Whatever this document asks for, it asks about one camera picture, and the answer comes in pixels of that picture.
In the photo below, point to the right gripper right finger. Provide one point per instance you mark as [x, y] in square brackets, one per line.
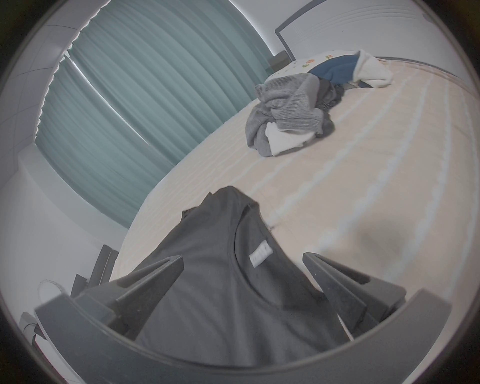
[348, 288]

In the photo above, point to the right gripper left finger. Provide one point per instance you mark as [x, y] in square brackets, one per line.
[131, 300]

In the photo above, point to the black T-shirt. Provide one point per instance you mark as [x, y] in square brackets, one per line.
[225, 300]

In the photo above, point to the bed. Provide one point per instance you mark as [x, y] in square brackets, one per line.
[375, 187]

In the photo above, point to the pile of clothes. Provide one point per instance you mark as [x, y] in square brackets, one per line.
[288, 108]

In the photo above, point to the black chest of drawers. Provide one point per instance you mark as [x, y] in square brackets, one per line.
[99, 266]

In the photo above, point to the blue-green curtain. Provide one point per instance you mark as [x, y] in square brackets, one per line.
[180, 56]
[93, 150]

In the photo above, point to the white printed pillow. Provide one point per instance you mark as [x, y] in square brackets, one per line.
[296, 67]

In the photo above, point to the grey bedside table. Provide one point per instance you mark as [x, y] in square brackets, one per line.
[279, 60]

